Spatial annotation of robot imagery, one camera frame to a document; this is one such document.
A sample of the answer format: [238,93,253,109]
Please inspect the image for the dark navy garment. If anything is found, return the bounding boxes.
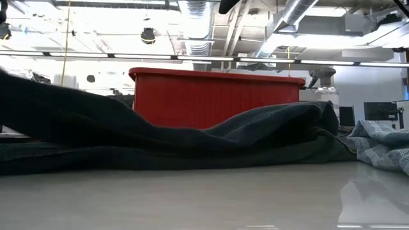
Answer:
[0,67,358,176]

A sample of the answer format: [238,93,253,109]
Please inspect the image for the blue white striped shirt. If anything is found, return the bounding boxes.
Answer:
[346,119,409,176]

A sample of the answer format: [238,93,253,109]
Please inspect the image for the red plastic laundry bin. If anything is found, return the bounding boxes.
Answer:
[128,67,307,130]

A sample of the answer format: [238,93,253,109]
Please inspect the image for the long ceiling light strip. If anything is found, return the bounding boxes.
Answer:
[0,50,409,68]

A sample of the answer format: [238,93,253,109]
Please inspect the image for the clear spray bottle grey trigger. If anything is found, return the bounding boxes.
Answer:
[307,66,341,119]

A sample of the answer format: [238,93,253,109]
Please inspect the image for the small black monitor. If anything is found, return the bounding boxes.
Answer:
[339,106,356,127]

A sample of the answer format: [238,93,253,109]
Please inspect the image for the black computer monitor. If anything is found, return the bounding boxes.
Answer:
[363,101,405,129]

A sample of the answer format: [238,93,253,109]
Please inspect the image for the ribbed silver ventilation duct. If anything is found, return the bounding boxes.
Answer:
[178,0,213,71]

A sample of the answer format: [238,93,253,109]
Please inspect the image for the smooth silver ventilation duct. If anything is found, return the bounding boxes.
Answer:
[254,0,321,61]

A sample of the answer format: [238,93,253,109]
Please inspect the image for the yellow cord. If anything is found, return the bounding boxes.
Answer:
[60,0,72,86]

